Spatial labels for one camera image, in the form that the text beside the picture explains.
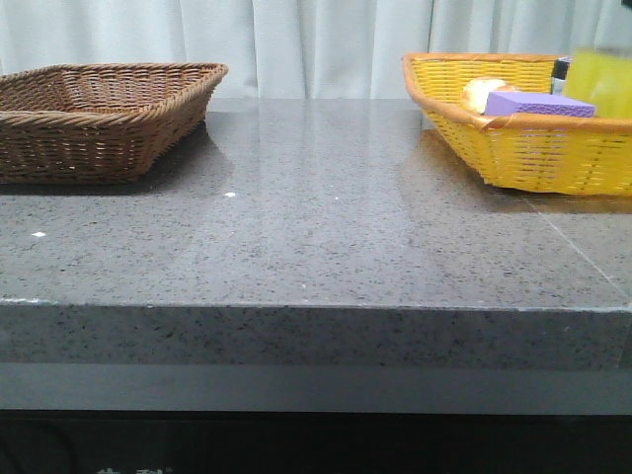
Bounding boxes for round bread roll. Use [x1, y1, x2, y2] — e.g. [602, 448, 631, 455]
[460, 77, 518, 115]

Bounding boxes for yellow packing tape roll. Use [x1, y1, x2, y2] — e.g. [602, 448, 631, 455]
[564, 47, 631, 119]

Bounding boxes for brown wicker basket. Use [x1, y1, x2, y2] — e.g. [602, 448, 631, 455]
[1, 62, 229, 185]

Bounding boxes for dark can with label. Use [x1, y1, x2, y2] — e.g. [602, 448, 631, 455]
[551, 56, 573, 95]

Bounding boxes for purple sponge block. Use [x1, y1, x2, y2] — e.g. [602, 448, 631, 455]
[485, 91, 595, 118]

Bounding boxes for yellow woven plastic basket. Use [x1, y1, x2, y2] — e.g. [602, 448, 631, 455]
[403, 52, 631, 197]

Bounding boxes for white curtain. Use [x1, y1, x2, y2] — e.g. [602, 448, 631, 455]
[1, 1, 631, 99]

